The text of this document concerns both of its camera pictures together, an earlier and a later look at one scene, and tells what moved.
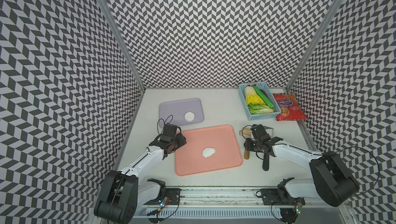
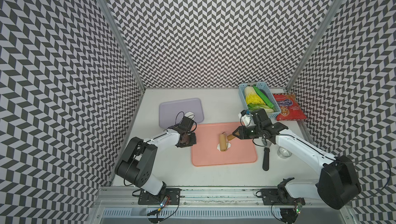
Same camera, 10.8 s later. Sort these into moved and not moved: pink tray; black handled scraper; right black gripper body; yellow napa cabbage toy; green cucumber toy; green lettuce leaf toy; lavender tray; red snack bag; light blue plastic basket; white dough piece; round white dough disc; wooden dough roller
Moved: pink tray; right black gripper body; white dough piece; wooden dough roller
Not moved: lavender tray; green cucumber toy; red snack bag; light blue plastic basket; green lettuce leaf toy; black handled scraper; round white dough disc; yellow napa cabbage toy
